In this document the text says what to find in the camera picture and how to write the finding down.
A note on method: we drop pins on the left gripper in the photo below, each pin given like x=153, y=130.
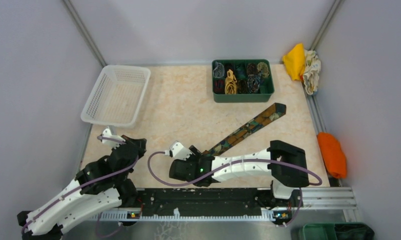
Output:
x=141, y=143

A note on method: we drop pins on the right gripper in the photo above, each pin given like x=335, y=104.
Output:
x=196, y=155

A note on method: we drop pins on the brown green patterned tie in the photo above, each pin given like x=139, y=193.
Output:
x=269, y=115

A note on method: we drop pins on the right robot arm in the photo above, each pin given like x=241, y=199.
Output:
x=284, y=162

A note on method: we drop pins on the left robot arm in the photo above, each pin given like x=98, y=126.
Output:
x=100, y=186

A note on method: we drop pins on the white plastic basket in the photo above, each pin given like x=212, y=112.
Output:
x=117, y=96

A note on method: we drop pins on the red dark rolled tie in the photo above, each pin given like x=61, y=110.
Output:
x=219, y=86

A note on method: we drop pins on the yellow rolled tie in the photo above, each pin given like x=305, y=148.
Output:
x=230, y=87

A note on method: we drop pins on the green compartment tray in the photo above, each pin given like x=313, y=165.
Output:
x=242, y=68

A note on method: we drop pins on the grey rolled tie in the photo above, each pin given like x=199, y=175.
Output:
x=218, y=70

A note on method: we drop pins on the blue patterned rolled tie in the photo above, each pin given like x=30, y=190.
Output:
x=253, y=84

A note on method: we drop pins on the olive rolled tie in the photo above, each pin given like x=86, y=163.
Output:
x=263, y=70

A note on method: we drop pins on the orange cloth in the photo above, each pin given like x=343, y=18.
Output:
x=333, y=156

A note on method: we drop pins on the green bin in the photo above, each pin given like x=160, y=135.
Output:
x=336, y=231

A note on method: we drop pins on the cream patterned cloth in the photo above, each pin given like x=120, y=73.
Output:
x=311, y=75

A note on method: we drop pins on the yellow cloth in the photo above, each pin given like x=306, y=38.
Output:
x=294, y=62

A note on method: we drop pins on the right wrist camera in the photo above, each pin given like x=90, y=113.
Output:
x=177, y=151

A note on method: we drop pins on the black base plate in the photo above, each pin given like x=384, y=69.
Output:
x=154, y=204

